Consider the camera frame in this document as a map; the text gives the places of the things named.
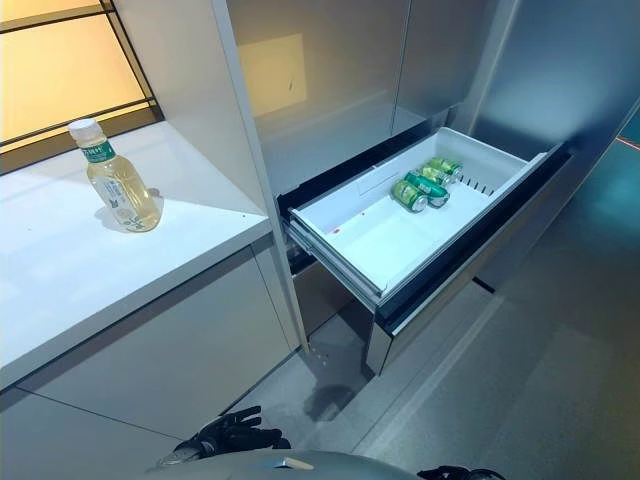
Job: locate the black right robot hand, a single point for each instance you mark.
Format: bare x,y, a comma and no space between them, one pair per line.
455,473

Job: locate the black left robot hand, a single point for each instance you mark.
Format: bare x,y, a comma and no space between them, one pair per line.
235,437

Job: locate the fridge drawer with white bin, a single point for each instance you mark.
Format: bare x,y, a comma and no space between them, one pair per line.
360,235

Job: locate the yellow tea bottle green label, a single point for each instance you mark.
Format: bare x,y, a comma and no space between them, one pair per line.
125,200

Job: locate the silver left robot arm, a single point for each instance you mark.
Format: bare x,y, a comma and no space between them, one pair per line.
177,454

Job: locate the stainless steel fridge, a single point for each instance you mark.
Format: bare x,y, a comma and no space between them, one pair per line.
350,75

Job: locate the silver robot torso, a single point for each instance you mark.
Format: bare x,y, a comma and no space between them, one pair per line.
300,467

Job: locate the light green drink can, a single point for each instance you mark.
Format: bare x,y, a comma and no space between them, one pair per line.
448,165
436,173
409,195

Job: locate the dark green drink can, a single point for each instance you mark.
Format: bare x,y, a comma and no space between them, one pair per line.
427,187

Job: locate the white vertical side panel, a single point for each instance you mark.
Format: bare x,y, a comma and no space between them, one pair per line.
250,125

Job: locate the backlit yellow window panel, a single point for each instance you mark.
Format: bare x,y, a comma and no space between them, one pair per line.
60,65

